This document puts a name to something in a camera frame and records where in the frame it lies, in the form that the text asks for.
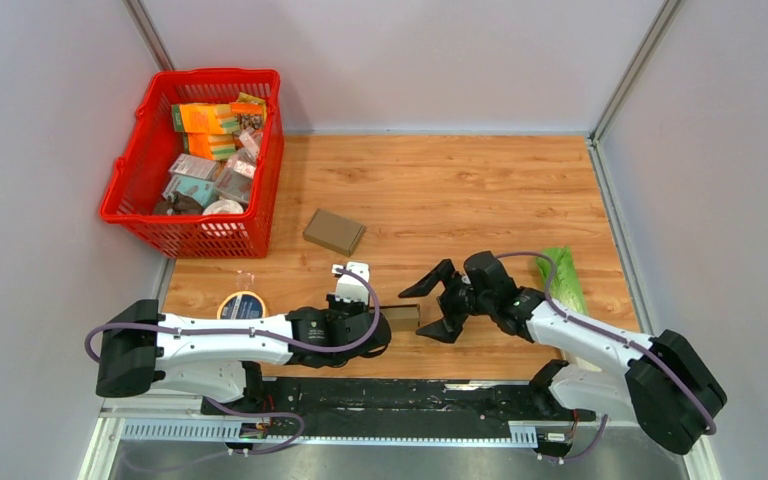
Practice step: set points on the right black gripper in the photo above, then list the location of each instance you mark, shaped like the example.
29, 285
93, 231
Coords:
448, 328

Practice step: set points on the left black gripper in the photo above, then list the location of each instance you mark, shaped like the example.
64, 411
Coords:
335, 305

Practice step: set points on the cardboard box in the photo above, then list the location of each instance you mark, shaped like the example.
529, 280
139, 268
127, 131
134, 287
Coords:
400, 318
334, 232

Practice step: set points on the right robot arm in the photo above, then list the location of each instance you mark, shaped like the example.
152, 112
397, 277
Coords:
660, 382

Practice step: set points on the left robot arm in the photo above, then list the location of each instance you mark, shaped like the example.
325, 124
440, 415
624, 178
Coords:
143, 349

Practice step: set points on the teal box in basket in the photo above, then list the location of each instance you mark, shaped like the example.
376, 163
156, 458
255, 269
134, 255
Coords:
201, 190

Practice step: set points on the orange green box lower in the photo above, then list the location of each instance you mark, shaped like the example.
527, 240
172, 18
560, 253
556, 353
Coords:
216, 147

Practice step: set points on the orange green box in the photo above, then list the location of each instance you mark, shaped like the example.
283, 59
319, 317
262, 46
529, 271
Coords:
216, 147
204, 118

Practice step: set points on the orange green box upper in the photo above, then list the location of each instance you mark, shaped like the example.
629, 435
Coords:
204, 118

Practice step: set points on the green napa cabbage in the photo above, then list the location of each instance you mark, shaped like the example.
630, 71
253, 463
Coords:
565, 286

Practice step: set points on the white tape roll in basket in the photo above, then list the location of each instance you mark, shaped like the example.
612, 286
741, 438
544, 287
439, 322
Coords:
224, 206

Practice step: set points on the clear packet in basket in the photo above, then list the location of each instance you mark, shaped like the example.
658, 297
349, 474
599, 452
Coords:
235, 181

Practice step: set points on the red plastic shopping basket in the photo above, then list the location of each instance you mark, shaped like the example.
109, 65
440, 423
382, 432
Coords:
140, 174

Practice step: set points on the grey packet in basket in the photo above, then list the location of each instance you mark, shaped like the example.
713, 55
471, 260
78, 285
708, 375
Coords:
195, 167

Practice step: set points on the colourful snack packet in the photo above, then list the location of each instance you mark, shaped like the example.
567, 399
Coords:
251, 111

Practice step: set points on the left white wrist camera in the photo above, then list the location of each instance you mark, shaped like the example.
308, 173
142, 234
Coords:
350, 282

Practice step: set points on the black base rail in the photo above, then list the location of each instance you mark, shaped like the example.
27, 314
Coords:
381, 413

